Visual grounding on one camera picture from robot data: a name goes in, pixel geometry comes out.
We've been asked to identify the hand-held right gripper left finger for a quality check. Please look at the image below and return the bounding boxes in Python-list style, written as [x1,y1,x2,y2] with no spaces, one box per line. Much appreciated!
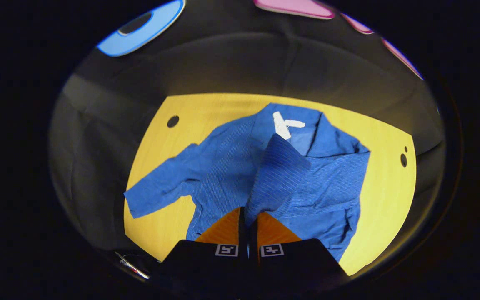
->
[152,206,250,290]

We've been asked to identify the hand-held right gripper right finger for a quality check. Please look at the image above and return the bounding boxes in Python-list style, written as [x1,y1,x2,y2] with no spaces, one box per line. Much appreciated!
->
[249,211,348,290]

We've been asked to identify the blue corduroy shirt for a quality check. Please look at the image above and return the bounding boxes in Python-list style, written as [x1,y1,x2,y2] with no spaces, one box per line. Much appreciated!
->
[123,103,371,262]

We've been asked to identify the silver metal bar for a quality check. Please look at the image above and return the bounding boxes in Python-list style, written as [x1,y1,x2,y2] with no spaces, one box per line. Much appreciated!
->
[114,251,151,280]

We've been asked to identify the black backdrop cloth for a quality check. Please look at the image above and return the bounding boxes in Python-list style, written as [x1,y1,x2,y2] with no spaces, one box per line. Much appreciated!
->
[48,0,447,259]

